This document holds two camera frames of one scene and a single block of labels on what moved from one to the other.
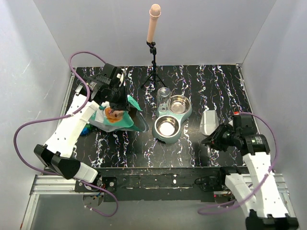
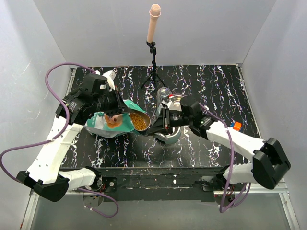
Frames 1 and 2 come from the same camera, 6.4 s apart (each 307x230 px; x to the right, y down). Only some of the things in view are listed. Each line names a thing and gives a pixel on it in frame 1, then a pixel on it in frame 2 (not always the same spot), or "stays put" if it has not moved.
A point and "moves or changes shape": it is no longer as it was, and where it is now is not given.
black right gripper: [214, 139] → [163, 125]
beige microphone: [155, 12] stays put
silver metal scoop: [209, 122] moves or changes shape
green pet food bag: [106, 118] moves or changes shape
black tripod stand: [153, 50] stays put
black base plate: [161, 184] stays put
